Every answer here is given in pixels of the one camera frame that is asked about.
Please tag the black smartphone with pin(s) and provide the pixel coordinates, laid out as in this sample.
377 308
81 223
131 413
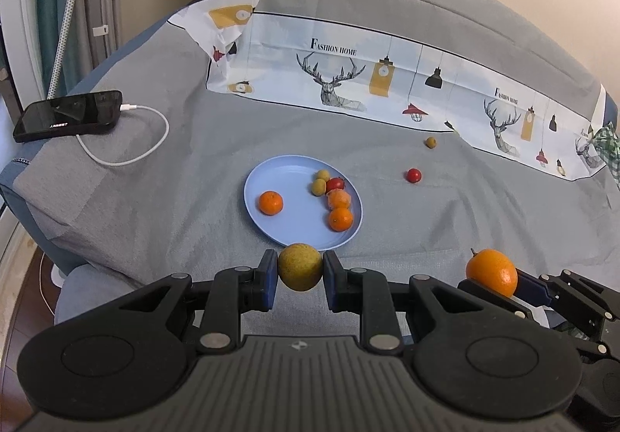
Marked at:
68 114

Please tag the red cherry tomato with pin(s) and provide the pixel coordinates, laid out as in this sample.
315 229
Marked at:
413 175
335 184

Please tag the white printed cloth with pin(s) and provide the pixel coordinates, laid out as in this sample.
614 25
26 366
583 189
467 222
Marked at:
281 58

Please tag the peeled mandarin orange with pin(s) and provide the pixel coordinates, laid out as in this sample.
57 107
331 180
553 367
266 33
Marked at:
339 198

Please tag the teal hanging cloth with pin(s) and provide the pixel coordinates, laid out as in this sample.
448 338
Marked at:
48 0

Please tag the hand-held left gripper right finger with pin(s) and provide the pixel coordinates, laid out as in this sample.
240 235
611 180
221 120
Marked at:
332 284

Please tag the brownish small fruit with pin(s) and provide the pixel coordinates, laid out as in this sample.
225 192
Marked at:
430 142

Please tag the white dotted pole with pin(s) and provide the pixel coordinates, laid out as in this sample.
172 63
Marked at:
65 34

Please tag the green jujube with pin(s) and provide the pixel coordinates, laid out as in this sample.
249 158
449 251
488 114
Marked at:
300 267
317 187
322 175

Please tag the green checked cloth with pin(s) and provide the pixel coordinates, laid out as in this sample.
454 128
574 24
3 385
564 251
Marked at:
608 148

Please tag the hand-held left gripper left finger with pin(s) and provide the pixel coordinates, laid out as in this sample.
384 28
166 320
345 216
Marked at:
268 284

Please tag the small mandarin orange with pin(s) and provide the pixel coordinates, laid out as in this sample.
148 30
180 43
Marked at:
341 219
270 203
491 272

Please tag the white rack frame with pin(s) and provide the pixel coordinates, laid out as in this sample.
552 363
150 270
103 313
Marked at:
19 25

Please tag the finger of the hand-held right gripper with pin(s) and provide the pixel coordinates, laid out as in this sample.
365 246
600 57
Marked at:
530 287
519 313

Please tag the grey bed sheet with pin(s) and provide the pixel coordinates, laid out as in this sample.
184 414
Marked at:
193 199

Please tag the blue plate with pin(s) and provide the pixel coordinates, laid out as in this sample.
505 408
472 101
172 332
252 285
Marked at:
295 214

